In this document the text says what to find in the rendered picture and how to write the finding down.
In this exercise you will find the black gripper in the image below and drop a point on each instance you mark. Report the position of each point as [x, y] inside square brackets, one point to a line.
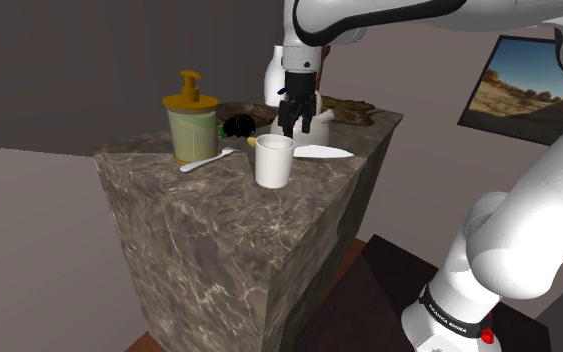
[300, 85]

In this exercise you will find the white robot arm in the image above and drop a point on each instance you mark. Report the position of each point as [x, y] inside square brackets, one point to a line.
[529, 234]

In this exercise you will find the white teapot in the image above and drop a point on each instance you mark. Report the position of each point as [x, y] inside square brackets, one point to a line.
[321, 129]

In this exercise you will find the brown bowl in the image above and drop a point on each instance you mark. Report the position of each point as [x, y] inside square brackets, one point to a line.
[256, 112]

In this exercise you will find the white knife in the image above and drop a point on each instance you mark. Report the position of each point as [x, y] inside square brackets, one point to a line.
[322, 152]

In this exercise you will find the white bottle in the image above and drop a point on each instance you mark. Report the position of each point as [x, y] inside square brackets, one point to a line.
[273, 78]

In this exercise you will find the brown patterned tray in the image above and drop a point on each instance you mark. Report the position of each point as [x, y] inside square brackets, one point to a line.
[351, 111]

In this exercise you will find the small yellow object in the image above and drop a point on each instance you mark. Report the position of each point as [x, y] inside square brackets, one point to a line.
[251, 142]

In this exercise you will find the white cup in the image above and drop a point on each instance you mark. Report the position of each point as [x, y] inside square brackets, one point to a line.
[273, 163]

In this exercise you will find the black round object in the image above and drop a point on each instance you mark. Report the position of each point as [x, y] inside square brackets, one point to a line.
[239, 126]

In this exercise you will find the white spoon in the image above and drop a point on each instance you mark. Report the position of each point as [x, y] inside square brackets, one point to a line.
[203, 162]

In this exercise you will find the yellow-topped green soap dispenser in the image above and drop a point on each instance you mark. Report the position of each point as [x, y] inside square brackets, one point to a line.
[192, 131]

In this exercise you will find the brown marble counter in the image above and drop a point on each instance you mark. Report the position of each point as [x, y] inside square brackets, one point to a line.
[203, 244]

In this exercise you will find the dark robot stand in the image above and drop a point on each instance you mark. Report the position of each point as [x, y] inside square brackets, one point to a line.
[373, 302]

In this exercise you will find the desert landscape wall picture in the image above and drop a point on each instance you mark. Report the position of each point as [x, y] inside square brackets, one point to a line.
[520, 88]

